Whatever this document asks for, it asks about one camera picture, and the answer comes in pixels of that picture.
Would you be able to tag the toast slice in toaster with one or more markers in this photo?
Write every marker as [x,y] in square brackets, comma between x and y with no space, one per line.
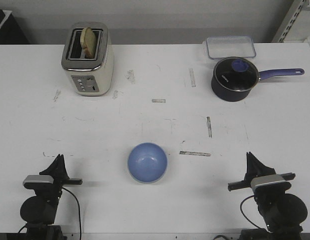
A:
[88,41]

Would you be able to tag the cream and chrome toaster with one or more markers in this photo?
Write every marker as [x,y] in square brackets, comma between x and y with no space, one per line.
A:
[90,77]

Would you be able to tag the glass pot lid blue knob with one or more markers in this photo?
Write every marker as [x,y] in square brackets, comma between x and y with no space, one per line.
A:
[236,74]

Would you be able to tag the clear plastic food container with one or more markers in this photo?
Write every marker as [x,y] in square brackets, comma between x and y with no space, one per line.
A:
[219,47]

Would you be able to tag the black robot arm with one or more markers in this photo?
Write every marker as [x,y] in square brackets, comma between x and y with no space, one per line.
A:
[39,211]
[282,212]

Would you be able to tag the dark blue saucepan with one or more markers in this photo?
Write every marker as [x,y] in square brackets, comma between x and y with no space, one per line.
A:
[234,96]

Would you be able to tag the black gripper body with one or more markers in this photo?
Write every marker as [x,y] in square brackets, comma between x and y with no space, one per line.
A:
[60,181]
[246,184]

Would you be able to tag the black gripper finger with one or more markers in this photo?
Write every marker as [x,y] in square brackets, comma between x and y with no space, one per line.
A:
[63,170]
[261,169]
[250,168]
[54,169]

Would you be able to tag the white metal shelf upright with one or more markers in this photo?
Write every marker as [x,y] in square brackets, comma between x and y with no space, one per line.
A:
[294,10]

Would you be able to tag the blue bowl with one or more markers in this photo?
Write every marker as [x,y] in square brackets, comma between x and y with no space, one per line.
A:
[147,163]

